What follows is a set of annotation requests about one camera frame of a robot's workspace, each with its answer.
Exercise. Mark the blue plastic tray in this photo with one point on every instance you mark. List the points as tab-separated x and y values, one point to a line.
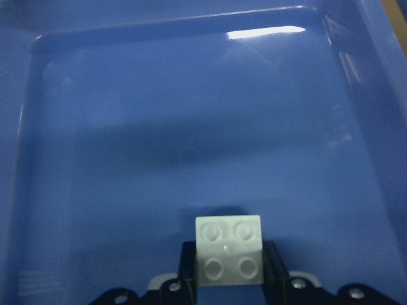
123	121

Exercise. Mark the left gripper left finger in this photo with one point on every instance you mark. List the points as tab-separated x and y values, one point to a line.
180	289

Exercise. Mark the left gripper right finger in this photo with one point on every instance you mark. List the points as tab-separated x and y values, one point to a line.
281	286

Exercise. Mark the white block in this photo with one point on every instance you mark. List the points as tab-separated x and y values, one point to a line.
229	250

